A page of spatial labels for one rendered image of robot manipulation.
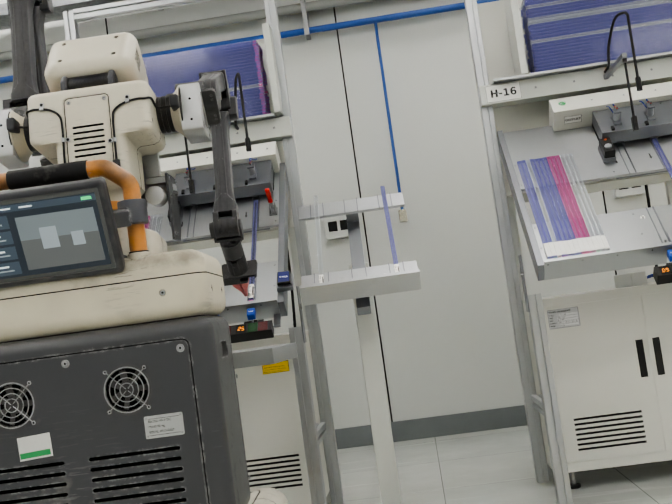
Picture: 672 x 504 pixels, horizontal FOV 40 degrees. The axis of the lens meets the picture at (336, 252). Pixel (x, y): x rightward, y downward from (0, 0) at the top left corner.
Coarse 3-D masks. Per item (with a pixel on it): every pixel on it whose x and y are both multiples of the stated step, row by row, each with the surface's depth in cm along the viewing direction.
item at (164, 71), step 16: (208, 48) 330; (224, 48) 329; (240, 48) 329; (256, 48) 328; (144, 64) 331; (160, 64) 331; (176, 64) 330; (192, 64) 330; (208, 64) 329; (224, 64) 329; (240, 64) 329; (256, 64) 328; (160, 80) 331; (176, 80) 330; (192, 80) 330; (256, 80) 328; (160, 96) 330; (256, 96) 327; (240, 112) 327; (256, 112) 327
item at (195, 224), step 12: (276, 180) 325; (276, 192) 319; (204, 204) 321; (240, 204) 317; (252, 204) 316; (264, 204) 315; (276, 204) 314; (192, 216) 317; (204, 216) 316; (240, 216) 312; (252, 216) 311; (264, 216) 310; (276, 216) 309; (168, 228) 314; (192, 228) 312; (204, 228) 311; (264, 228) 307; (168, 240) 309; (192, 240) 314
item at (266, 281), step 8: (264, 264) 292; (272, 264) 291; (264, 272) 289; (272, 272) 289; (256, 280) 286; (264, 280) 286; (272, 280) 286; (224, 288) 286; (232, 288) 286; (248, 288) 285; (256, 288) 284; (264, 288) 284; (272, 288) 283; (232, 296) 283; (240, 296) 283; (248, 296) 281; (256, 296) 281; (264, 296) 281; (272, 296) 280
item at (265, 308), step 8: (232, 304) 277; (240, 304) 277; (248, 304) 277; (256, 304) 277; (264, 304) 277; (272, 304) 277; (224, 312) 278; (232, 312) 278; (240, 312) 279; (256, 312) 279; (264, 312) 279; (272, 312) 279; (232, 320) 281; (240, 320) 281; (248, 320) 281
